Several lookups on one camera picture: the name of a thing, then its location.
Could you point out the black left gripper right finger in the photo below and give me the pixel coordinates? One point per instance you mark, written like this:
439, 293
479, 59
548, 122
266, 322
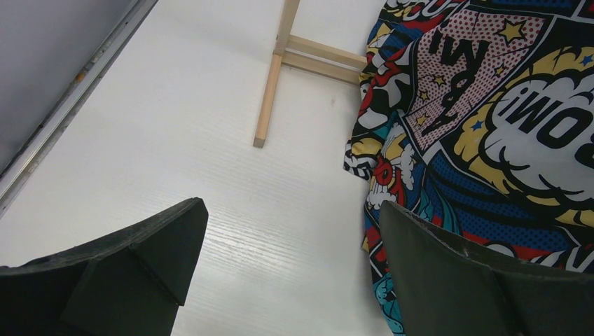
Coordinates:
446, 284

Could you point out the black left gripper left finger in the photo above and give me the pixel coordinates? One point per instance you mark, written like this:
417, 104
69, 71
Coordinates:
129, 282

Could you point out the comic print shorts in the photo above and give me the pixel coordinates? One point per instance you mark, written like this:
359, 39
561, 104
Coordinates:
477, 116

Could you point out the wooden clothes rack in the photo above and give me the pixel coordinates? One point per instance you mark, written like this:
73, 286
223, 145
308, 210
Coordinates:
306, 55

